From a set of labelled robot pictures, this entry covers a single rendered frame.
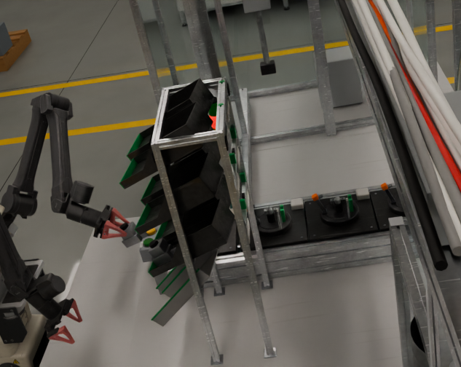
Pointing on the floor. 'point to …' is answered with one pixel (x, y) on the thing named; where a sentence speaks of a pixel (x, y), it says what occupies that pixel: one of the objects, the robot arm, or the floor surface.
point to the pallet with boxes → (4, 45)
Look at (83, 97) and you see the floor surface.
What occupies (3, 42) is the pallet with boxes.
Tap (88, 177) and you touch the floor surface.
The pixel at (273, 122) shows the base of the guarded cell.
